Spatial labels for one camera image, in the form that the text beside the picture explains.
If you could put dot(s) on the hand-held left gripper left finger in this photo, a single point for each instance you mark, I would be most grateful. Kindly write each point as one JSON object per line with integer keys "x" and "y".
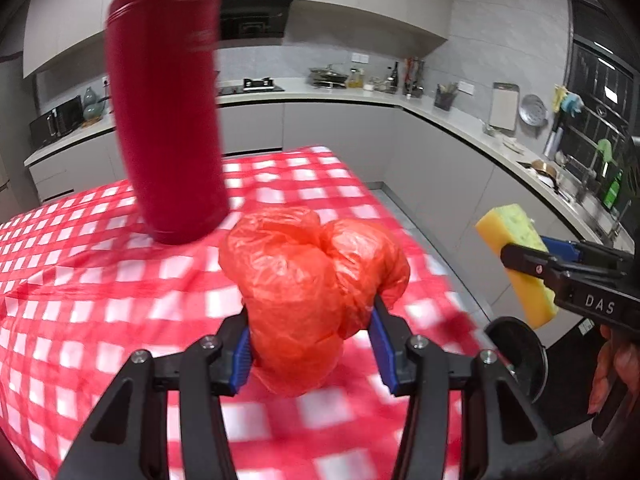
{"x": 240, "y": 360}

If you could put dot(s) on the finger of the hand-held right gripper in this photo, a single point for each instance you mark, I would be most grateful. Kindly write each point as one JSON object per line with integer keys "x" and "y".
{"x": 532, "y": 265}
{"x": 562, "y": 247}

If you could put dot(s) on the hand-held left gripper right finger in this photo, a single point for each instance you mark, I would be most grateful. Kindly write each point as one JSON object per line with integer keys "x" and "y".
{"x": 382, "y": 355}

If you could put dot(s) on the yellow sponge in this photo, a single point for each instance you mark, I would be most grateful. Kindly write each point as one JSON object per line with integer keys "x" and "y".
{"x": 510, "y": 225}

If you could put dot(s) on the black bucket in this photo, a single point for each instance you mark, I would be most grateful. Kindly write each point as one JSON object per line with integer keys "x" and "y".
{"x": 520, "y": 355}

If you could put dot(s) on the red plastic bag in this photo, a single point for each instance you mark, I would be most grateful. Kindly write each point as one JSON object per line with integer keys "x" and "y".
{"x": 305, "y": 295}

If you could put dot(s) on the person's right hand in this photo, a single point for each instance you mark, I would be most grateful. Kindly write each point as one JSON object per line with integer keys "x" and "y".
{"x": 600, "y": 375}

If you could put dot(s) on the steel faucet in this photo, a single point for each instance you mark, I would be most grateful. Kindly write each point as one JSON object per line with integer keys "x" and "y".
{"x": 586, "y": 185}

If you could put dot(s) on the green dish soap bottle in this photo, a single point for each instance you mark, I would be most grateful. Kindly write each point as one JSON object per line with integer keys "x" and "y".
{"x": 612, "y": 192}

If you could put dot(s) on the brown bowl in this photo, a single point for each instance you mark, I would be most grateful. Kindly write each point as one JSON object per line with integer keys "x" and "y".
{"x": 544, "y": 170}

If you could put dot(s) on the plastic wrap roll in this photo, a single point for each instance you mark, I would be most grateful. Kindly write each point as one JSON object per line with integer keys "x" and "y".
{"x": 554, "y": 142}

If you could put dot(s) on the green hanging cloth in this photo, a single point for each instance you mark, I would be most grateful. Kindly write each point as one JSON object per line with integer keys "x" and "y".
{"x": 605, "y": 150}

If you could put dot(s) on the lower kitchen cabinets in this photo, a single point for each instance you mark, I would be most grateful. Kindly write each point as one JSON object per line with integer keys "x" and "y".
{"x": 435, "y": 170}

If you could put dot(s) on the kitchen cabinets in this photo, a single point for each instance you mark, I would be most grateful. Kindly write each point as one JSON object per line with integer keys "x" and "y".
{"x": 375, "y": 5}
{"x": 435, "y": 170}

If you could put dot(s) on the round steel steamer plate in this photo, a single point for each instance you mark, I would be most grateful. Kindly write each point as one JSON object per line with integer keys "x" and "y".
{"x": 533, "y": 110}

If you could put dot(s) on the blue rubber gloves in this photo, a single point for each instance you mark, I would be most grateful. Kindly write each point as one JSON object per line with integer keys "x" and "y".
{"x": 572, "y": 104}

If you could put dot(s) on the yellow hanging cloth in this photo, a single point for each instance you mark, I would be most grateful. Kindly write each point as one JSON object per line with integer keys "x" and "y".
{"x": 558, "y": 99}

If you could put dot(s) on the white cutting board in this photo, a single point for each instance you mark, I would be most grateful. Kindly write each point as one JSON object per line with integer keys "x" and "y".
{"x": 504, "y": 106}

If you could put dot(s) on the red checked tablecloth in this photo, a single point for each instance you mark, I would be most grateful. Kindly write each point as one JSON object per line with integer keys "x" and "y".
{"x": 100, "y": 285}

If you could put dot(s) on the window with bars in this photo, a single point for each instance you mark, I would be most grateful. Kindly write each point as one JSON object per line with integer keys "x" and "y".
{"x": 600, "y": 90}

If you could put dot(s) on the black utensil holder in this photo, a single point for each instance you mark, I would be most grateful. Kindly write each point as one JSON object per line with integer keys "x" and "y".
{"x": 444, "y": 100}

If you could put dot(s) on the dark wine bottle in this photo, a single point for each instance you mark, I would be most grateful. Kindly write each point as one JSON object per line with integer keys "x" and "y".
{"x": 396, "y": 77}

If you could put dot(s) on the oil bottles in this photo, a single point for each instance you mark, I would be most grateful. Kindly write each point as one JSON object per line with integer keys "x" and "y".
{"x": 356, "y": 79}

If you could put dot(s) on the red thermos flask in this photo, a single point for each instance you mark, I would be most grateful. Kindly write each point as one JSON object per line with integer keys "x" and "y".
{"x": 165, "y": 110}

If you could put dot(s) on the steel pot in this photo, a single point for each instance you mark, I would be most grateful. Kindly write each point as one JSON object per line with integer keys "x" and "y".
{"x": 327, "y": 77}

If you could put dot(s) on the green ceramic vase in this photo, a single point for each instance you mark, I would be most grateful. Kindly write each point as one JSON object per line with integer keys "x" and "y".
{"x": 92, "y": 107}

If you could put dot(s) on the black microwave oven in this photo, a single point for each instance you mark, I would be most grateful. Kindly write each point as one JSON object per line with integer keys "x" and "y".
{"x": 55, "y": 122}

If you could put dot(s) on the upper kitchen cabinets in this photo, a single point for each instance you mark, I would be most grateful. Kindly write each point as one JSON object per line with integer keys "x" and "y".
{"x": 375, "y": 5}

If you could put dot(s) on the refrigerator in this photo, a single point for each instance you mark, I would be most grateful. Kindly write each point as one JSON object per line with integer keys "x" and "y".
{"x": 10, "y": 120}

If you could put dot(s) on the black range hood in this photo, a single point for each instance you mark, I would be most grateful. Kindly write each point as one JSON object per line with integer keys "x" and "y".
{"x": 255, "y": 10}

